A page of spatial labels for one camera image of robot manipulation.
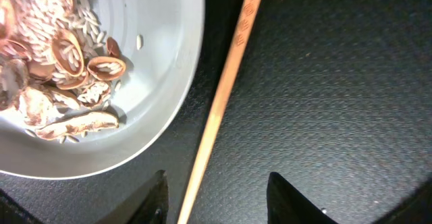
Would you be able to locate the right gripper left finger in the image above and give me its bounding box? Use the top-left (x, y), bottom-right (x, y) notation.
top-left (96, 170), bottom-right (169, 224)

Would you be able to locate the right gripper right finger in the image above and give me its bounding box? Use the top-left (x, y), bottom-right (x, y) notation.
top-left (267, 172), bottom-right (337, 224)

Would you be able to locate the round black serving tray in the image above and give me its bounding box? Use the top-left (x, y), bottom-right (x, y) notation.
top-left (1, 0), bottom-right (431, 223)

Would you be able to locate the pile of food scraps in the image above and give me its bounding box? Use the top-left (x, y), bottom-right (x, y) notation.
top-left (1, 0), bottom-right (127, 142)

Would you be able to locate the grey round plate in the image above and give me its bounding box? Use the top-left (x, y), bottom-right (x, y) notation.
top-left (1, 0), bottom-right (205, 179)

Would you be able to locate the wooden chopstick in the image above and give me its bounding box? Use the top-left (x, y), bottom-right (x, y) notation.
top-left (177, 0), bottom-right (261, 224)

